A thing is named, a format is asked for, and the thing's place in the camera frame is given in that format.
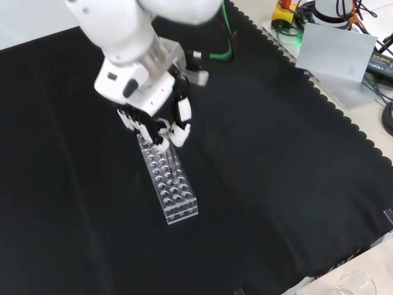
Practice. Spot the black table cloth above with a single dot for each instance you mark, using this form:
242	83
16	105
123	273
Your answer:
261	172

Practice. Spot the yellow stop button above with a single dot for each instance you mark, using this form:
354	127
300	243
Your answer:
284	15

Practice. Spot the clear plastic test tube rack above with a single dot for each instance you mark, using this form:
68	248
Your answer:
172	193

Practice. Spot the black power adapter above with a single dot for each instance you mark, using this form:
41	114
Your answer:
380	63

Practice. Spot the clear glass beaker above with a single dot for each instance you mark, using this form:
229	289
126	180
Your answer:
356	284

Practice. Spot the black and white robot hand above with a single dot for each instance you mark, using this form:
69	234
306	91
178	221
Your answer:
153	96

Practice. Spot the grey metal base plate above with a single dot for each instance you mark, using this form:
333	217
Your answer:
347	93

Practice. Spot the silver wrist camera block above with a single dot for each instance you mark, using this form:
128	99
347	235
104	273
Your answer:
200	77

